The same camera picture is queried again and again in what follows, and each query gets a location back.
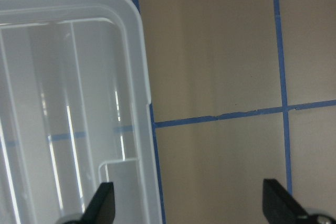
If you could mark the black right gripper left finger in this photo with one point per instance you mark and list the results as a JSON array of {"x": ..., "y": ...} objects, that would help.
[{"x": 101, "y": 208}]

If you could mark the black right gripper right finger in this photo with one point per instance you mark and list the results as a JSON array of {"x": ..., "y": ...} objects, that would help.
[{"x": 279, "y": 206}]

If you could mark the translucent plastic box lid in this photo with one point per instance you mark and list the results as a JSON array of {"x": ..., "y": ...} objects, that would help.
[{"x": 75, "y": 111}]

